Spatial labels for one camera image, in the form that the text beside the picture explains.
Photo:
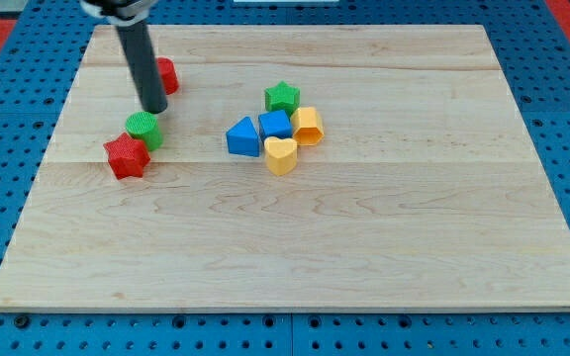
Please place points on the yellow heart block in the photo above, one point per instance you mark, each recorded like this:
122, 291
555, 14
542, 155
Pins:
280, 154

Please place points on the blue triangle block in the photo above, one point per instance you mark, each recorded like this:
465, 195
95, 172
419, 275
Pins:
242, 138

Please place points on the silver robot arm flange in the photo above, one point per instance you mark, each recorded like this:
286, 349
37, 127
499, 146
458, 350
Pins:
121, 13

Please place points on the green star block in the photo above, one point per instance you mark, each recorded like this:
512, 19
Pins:
282, 96

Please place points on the wooden board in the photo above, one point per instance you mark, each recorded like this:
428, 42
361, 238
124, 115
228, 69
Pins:
425, 195

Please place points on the red cylinder block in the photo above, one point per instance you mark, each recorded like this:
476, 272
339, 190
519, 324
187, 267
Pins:
168, 75

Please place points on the blue cube block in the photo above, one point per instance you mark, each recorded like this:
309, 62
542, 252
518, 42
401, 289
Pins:
276, 124

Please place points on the red star block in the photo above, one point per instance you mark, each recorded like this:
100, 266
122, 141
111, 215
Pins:
127, 156

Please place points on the yellow hexagon block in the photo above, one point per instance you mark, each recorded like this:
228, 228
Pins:
307, 126

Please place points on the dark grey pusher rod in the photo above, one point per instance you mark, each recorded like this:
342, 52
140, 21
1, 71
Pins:
138, 50

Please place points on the green cylinder block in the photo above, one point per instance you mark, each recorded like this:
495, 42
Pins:
144, 126

